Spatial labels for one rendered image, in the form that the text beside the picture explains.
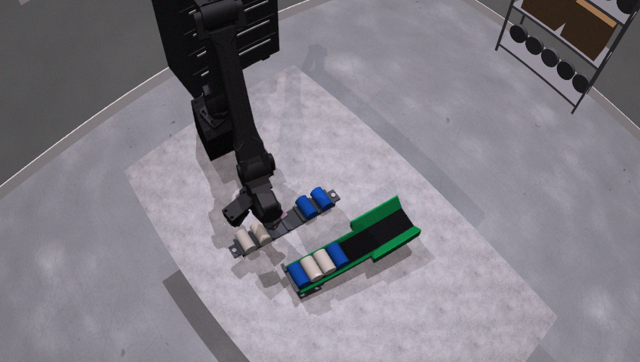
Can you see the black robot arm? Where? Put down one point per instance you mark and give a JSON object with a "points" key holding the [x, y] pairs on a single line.
{"points": [[228, 86]]}

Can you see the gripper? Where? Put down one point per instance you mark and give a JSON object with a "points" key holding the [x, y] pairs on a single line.
{"points": [[270, 225]]}

